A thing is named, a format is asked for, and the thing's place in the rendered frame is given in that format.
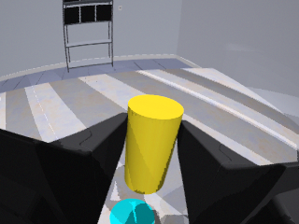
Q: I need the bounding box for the cyan circle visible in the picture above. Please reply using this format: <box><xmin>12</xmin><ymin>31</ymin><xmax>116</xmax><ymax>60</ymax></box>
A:
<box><xmin>109</xmin><ymin>198</ymin><xmax>154</xmax><ymax>224</ymax></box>

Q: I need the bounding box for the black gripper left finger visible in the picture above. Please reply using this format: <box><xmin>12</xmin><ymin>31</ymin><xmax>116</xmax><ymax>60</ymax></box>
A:
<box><xmin>0</xmin><ymin>113</ymin><xmax>128</xmax><ymax>224</ymax></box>

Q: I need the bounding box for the yellow cylinder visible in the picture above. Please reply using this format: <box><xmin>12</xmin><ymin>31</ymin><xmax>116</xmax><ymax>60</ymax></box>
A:
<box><xmin>124</xmin><ymin>94</ymin><xmax>184</xmax><ymax>195</ymax></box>

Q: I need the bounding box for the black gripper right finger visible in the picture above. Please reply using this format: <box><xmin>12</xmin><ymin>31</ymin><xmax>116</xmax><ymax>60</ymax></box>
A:
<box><xmin>177</xmin><ymin>120</ymin><xmax>299</xmax><ymax>224</ymax></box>

